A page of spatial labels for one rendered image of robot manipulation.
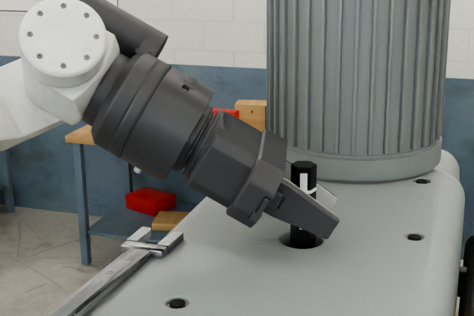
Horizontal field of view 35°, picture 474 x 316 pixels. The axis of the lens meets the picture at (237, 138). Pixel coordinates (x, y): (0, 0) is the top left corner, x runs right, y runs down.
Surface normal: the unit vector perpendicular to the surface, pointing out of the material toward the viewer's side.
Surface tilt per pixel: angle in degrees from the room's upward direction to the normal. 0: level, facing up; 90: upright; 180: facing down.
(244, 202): 90
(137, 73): 47
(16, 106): 59
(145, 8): 90
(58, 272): 0
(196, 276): 0
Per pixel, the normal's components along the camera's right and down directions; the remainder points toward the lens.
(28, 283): -0.01, -0.96
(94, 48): 0.22, -0.27
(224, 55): -0.31, 0.26
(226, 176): -0.08, 0.28
